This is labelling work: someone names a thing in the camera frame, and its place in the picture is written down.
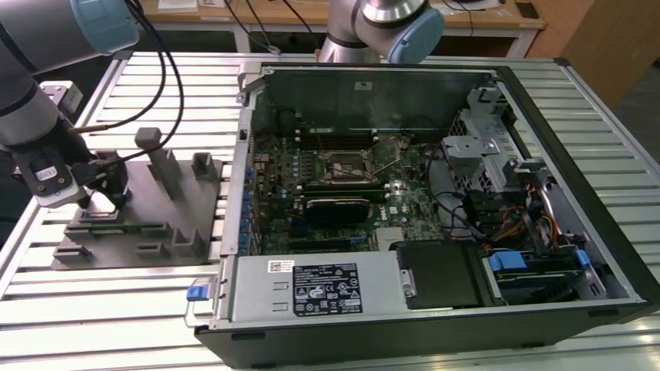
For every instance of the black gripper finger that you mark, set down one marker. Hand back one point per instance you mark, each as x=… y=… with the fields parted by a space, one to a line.
x=117 y=181
x=85 y=199

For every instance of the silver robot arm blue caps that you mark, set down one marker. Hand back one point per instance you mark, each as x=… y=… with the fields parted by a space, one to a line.
x=30 y=112

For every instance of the CPU socket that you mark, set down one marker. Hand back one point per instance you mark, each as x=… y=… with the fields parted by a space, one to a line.
x=345 y=166

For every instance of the green RAM stick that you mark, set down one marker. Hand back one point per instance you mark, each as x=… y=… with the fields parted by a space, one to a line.
x=128 y=229

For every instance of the grey parts rack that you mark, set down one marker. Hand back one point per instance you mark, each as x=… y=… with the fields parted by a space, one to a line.
x=154 y=216

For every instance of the blue case latch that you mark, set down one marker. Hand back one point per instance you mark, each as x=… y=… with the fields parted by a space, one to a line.
x=196 y=293

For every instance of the silver power supply unit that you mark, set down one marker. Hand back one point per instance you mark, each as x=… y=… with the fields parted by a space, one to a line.
x=246 y=286

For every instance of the wooden desk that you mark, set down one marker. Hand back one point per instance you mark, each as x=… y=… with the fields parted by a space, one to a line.
x=180 y=17
x=494 y=23

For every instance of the black expansion slot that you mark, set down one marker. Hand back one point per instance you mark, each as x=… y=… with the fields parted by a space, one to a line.
x=318 y=244

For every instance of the black graphics card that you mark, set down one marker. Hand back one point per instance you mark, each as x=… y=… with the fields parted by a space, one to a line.
x=334 y=210

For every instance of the white box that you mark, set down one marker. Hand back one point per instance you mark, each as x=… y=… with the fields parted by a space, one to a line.
x=213 y=3
x=177 y=4

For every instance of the silver chipset heat sink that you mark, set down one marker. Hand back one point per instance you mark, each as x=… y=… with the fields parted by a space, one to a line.
x=389 y=237

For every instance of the green motherboard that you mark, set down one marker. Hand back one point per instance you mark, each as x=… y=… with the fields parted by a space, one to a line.
x=412 y=181

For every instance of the black PC case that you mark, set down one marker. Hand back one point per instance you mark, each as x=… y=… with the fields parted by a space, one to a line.
x=360 y=344

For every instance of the black drive box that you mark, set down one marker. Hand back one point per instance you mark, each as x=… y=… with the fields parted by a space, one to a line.
x=442 y=274

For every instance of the silver metal drive cage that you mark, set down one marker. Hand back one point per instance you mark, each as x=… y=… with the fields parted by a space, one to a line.
x=472 y=147

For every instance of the blue disk carrier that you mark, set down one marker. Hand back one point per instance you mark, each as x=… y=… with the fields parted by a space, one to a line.
x=502 y=263

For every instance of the black phone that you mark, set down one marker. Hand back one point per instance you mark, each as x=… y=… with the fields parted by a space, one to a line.
x=526 y=9

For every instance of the small blue latch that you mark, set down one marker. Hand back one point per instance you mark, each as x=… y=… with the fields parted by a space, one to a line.
x=582 y=259

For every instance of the silver disk bay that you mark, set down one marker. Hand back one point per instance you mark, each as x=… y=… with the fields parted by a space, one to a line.
x=592 y=286

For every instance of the wooden cabinet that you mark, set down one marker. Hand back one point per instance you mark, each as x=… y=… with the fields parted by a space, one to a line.
x=608 y=46

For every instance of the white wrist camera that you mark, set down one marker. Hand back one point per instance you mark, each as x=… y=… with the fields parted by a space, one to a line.
x=46 y=181

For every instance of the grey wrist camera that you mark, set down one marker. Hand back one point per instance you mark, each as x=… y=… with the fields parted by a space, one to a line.
x=61 y=96

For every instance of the grey plastic bracket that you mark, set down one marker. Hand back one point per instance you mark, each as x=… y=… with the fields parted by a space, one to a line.
x=484 y=96
x=522 y=166

